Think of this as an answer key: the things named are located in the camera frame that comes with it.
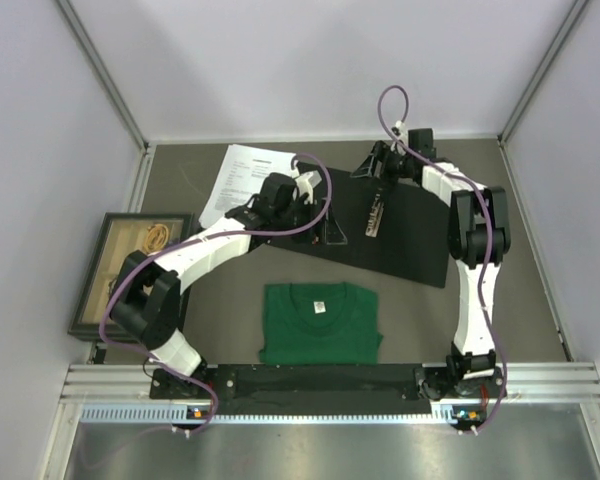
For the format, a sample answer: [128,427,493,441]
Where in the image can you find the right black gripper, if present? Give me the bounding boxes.
[352,141,415,192]

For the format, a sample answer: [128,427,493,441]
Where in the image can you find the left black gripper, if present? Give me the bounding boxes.
[273,197,346,245]

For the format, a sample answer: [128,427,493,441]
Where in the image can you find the white folder black inside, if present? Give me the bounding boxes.
[271,168,449,288]

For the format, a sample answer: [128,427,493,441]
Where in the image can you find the white printed paper stack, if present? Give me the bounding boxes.
[199,144,294,229]

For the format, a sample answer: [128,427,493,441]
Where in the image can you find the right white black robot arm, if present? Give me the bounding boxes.
[351,121,511,399]

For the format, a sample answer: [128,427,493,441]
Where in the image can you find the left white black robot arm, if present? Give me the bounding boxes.
[104,170,333,397]

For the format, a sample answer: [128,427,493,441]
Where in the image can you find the green folded t-shirt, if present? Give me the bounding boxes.
[259,282,383,366]

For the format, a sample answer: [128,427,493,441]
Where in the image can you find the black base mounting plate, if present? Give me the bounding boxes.
[149,362,505,415]

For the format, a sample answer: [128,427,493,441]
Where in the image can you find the black glass-lid display box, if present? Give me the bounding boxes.
[68,212,197,342]

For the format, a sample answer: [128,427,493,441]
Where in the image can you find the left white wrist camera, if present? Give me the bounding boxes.
[291,169,322,205]

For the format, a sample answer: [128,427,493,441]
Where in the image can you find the right aluminium corner post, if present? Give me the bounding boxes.
[497,0,591,145]

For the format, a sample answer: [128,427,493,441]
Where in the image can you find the aluminium corner post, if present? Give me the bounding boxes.
[53,0,148,151]
[497,0,591,145]

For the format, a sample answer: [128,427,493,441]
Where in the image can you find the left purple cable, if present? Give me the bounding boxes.
[99,152,334,435]

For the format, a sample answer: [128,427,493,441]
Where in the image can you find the grey slotted cable duct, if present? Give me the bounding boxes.
[81,404,480,425]

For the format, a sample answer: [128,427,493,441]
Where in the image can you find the aluminium front rail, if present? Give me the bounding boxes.
[60,362,600,403]

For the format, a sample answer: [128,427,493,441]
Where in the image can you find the left aluminium corner post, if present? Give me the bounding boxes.
[53,0,148,151]

